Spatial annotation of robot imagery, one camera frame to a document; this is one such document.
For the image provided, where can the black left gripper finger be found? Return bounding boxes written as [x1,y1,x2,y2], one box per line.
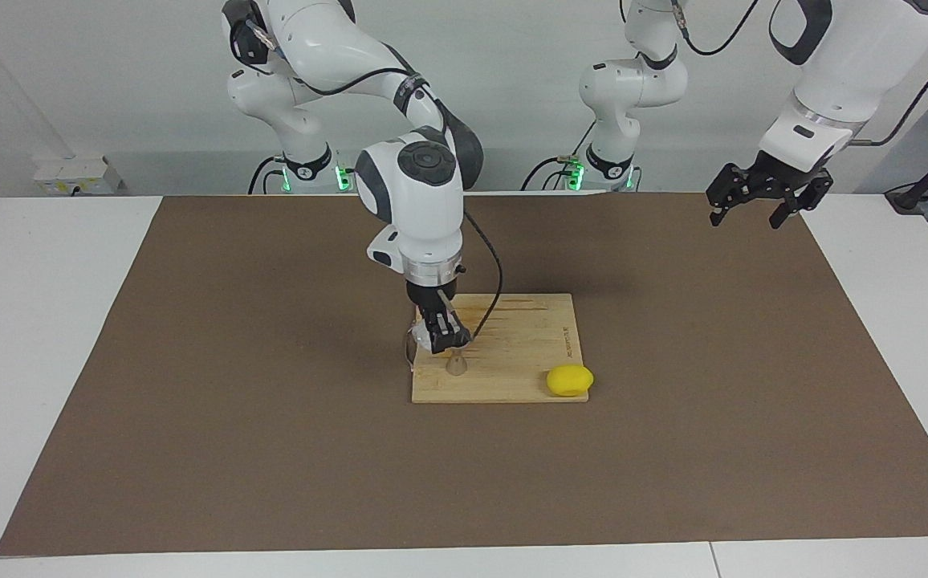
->
[706,164,755,229]
[768,176,835,230]

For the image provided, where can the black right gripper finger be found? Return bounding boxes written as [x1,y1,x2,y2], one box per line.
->
[443,300,472,347]
[423,308,454,355]

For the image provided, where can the small clear plastic cup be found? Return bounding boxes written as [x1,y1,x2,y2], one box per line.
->
[409,316,438,355]

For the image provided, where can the wooden cutting board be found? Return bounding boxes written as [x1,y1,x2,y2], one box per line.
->
[405,293,591,405]

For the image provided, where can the yellow lemon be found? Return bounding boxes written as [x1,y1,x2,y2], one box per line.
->
[545,364,595,399]

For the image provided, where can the brown table mat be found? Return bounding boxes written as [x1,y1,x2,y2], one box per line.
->
[0,193,928,557]

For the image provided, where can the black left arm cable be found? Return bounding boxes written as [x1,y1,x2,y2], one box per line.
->
[671,0,928,147]

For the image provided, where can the black left base cables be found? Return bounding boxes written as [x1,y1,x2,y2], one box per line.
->
[521,119,598,193]

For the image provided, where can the black base cables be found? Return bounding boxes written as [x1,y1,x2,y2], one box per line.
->
[248,156,368,196]
[521,119,598,193]

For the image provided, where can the black right base cables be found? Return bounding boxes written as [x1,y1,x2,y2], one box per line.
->
[248,156,368,196]

